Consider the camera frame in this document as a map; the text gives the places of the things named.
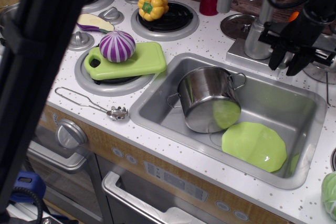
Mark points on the silver oven door handle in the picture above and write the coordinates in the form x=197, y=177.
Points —
x=43, y=147

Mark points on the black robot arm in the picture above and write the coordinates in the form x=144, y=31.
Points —
x=28, y=68

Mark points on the steel pot in sink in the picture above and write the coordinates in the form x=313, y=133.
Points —
x=208, y=99

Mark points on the red plastic cup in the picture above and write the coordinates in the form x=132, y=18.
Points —
x=208, y=7

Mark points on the steel pot right side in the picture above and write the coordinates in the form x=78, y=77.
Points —
x=320, y=71

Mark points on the blue clamp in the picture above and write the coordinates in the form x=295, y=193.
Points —
x=28, y=187

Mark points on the toy eggplant half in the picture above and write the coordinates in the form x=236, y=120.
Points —
x=91, y=22

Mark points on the metal wire spoon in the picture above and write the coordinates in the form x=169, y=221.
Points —
x=115, y=113

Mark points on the steel pot lid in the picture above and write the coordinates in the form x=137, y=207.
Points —
x=237, y=26

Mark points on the back right stove burner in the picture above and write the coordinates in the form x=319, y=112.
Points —
x=178, y=23

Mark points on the silver oven dial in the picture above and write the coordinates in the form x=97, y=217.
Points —
x=69, y=135

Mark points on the silver dishwasher door handle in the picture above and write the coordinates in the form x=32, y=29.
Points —
x=172, y=215

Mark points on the yellow toy bell pepper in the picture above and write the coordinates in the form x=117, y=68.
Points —
x=151, y=10

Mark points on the grey stove knob middle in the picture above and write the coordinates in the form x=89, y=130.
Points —
x=112, y=15

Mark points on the silver faucet lever handle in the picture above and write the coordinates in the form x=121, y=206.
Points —
x=286, y=60

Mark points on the steel saucepan left burner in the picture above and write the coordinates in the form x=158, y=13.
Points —
x=7, y=13

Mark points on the green plastic plate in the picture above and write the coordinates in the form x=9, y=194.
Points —
x=255, y=144

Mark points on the green cutting board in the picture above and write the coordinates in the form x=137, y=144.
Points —
x=147, y=59

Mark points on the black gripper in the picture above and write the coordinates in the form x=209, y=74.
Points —
x=299, y=36

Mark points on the metal wire rack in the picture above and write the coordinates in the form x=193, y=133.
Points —
x=327, y=92

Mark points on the orange toy carrot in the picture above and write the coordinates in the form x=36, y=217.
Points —
x=293, y=16

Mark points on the front right stove burner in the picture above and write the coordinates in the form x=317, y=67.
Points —
x=107, y=90

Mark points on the grey stove knob left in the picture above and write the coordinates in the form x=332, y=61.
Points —
x=80, y=41

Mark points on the green toy cabbage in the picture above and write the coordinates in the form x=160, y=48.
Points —
x=328, y=194

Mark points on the purple striped toy onion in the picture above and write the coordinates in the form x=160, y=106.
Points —
x=117, y=46

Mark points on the silver toy faucet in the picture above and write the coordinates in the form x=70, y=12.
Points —
x=251, y=53

